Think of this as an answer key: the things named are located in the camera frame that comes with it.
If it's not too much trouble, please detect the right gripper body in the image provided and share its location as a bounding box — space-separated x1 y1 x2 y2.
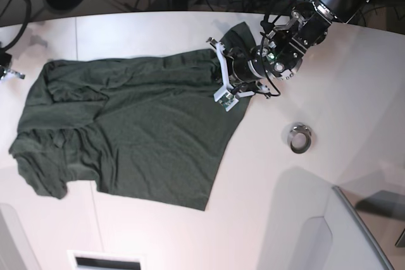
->
0 52 12 70

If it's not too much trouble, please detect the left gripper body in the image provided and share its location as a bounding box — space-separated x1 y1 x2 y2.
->
225 48 269 92

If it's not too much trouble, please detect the dark green t-shirt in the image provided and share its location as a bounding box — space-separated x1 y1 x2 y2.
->
8 21 259 212

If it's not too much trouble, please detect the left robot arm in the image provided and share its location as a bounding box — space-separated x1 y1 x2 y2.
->
208 0 370 111

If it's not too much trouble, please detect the grey tape roll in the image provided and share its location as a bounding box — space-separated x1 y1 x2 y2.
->
282 122 315 154

